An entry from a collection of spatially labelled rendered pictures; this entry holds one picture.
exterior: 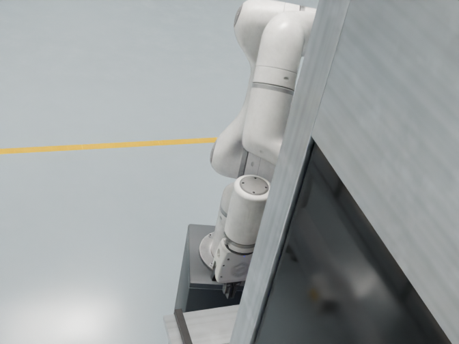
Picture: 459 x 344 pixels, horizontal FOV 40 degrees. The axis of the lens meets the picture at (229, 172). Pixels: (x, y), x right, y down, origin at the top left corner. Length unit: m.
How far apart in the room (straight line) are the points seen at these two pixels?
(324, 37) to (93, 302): 2.28
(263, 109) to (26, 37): 3.65
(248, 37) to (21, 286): 1.83
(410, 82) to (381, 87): 0.05
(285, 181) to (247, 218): 0.45
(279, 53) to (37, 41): 3.58
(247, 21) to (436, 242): 0.96
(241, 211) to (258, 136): 0.16
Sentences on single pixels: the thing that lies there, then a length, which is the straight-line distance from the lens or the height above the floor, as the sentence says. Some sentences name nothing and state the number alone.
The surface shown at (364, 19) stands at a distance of 0.68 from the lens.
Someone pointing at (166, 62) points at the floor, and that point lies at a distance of 4.63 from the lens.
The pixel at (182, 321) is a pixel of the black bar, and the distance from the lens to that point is 1.69.
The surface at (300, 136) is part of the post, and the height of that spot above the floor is 1.78.
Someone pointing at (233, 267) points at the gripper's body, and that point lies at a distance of 1.42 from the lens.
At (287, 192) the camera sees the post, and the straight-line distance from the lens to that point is 0.85.
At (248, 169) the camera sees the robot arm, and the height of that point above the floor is 1.23.
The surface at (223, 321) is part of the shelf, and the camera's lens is 1.74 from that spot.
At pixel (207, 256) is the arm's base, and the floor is 0.87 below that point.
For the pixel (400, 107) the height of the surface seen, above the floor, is 1.93.
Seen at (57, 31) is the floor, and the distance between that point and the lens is 4.92.
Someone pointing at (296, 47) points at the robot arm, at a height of 1.66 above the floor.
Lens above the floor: 2.22
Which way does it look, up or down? 37 degrees down
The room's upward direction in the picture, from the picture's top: 12 degrees clockwise
